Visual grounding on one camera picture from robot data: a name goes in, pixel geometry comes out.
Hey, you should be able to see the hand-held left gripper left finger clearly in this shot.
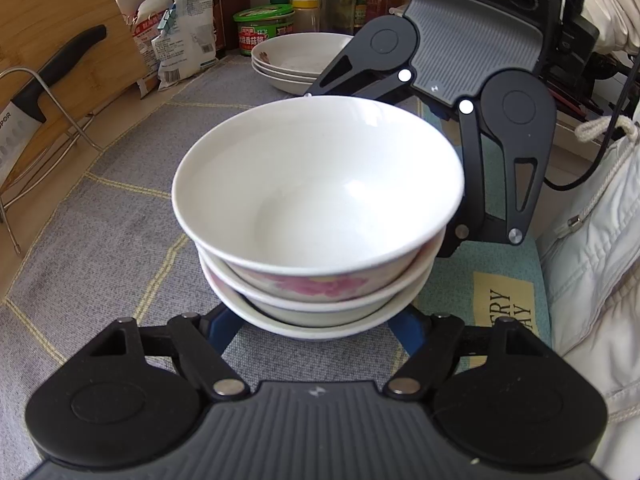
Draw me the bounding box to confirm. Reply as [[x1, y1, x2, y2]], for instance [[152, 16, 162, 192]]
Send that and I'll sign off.
[[87, 305, 251, 401]]

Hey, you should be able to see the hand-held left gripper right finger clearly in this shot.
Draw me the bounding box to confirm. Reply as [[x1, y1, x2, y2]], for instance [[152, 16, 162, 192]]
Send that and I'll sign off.
[[382, 305, 556, 401]]

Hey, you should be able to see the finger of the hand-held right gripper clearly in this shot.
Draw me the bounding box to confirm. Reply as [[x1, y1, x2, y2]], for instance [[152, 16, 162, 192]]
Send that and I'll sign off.
[[302, 52, 416, 101], [439, 100, 546, 259]]

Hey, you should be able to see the white floral plate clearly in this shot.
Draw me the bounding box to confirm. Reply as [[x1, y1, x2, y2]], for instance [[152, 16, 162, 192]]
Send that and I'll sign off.
[[252, 57, 326, 84], [251, 32, 353, 75], [255, 65, 321, 96]]

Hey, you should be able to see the yellow-lidded jar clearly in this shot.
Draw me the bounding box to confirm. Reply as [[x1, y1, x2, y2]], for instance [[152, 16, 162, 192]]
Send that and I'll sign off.
[[291, 0, 321, 36]]

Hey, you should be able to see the green-lidded sauce jar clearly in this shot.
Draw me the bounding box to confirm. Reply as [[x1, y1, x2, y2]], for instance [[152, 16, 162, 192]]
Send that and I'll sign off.
[[232, 3, 295, 57]]

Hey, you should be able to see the grey checked dish towel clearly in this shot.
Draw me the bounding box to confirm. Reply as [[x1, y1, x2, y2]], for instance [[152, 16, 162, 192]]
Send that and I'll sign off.
[[0, 55, 553, 461]]

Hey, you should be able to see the white padded jacket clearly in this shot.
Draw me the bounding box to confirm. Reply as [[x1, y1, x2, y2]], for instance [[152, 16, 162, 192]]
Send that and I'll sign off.
[[537, 0, 640, 423]]

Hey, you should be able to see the white and blue plastic bag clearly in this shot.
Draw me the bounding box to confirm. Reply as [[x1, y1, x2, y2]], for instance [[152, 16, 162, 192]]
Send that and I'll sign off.
[[150, 0, 221, 92]]

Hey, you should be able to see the orange and white food bag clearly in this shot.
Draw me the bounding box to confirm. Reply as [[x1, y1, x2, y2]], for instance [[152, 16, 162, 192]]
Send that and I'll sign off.
[[122, 0, 173, 98]]

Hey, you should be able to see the bamboo cutting board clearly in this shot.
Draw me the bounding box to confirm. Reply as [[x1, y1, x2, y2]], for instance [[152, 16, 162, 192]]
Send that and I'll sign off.
[[0, 0, 147, 181]]

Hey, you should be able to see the black cable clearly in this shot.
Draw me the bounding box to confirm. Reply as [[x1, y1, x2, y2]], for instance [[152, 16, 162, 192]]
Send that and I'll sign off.
[[545, 57, 633, 192]]

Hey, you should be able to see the steel wire rack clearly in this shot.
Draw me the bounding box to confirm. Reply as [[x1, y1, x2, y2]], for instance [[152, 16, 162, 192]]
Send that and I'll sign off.
[[0, 66, 103, 255]]

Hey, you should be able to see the black-handled kitchen knife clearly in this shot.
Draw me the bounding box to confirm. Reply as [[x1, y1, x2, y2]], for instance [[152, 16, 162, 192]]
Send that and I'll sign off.
[[0, 24, 108, 186]]

